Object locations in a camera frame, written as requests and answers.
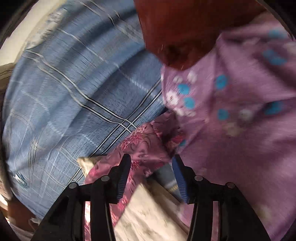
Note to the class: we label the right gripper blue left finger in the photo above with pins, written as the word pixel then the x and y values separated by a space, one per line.
pixel 118 178

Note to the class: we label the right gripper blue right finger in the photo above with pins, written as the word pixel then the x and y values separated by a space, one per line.
pixel 185 177

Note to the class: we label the magenta floral garment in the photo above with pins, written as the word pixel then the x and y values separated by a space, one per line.
pixel 160 136

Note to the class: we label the grey star-logo pillowcase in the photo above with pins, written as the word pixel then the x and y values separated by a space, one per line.
pixel 165 177

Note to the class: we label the cream leaf-print pillow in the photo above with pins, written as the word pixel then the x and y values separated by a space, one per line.
pixel 147 211

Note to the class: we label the lilac floral garment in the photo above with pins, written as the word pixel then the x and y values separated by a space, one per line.
pixel 236 107

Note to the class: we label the blue plaid quilt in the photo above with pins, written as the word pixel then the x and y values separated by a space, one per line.
pixel 86 86

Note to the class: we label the red plastic bag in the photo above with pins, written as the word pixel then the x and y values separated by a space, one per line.
pixel 181 32

